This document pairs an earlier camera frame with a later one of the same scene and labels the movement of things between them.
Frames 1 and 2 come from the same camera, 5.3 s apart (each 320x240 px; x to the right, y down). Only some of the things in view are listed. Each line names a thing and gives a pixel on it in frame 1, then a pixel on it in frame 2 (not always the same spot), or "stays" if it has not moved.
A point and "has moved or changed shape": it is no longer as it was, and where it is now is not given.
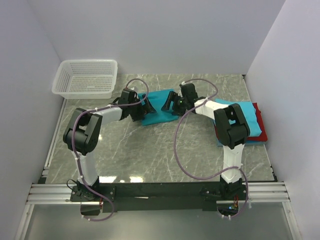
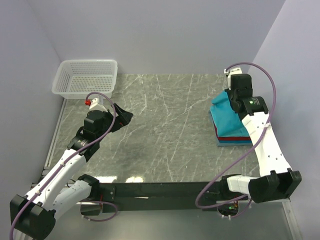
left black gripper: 144,109 → 123,118
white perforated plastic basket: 85,79 stays
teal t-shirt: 157,100 has moved or changed shape
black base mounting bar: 118,197 stays
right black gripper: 171,97 → 230,92
